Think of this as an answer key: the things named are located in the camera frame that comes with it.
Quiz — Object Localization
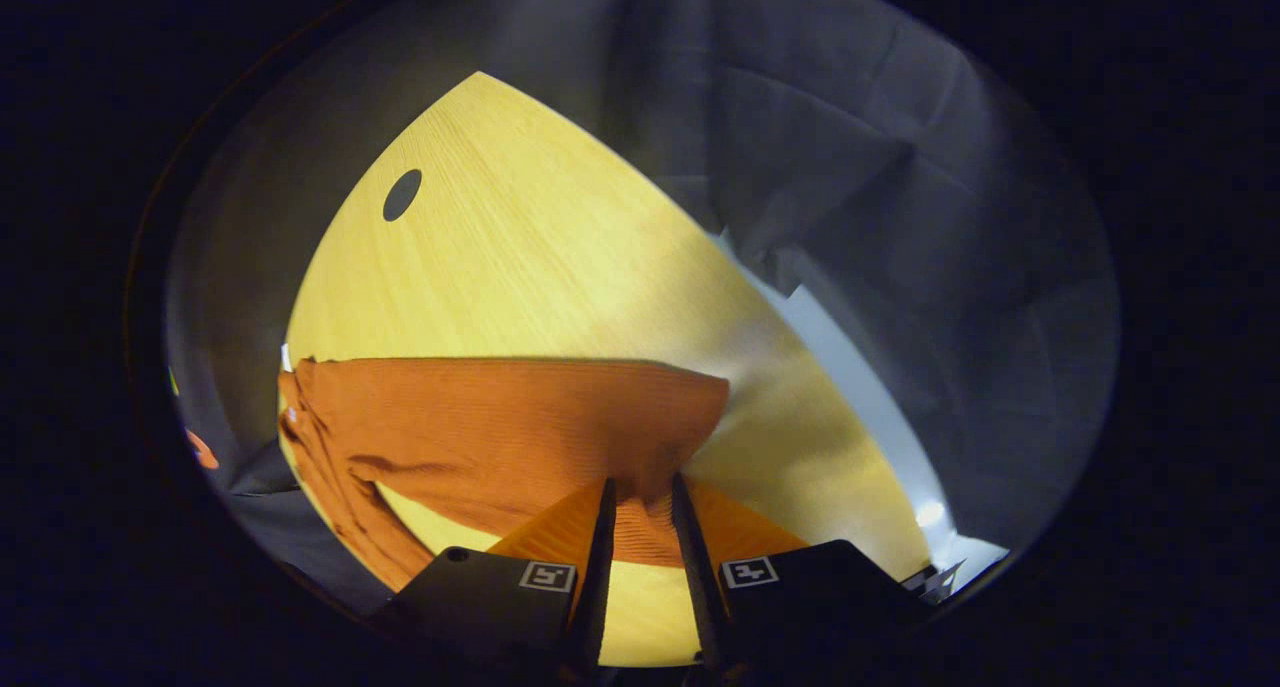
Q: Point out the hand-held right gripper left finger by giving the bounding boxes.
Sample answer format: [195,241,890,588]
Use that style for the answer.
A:
[372,477,618,673]

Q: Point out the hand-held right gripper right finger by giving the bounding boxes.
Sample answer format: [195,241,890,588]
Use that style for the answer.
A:
[669,472,936,673]

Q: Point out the rust orange corduroy shirt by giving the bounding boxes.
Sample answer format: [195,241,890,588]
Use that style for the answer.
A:
[277,357,731,593]

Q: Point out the black round table grommet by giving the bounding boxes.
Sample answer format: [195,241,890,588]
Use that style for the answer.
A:
[383,169,423,223]

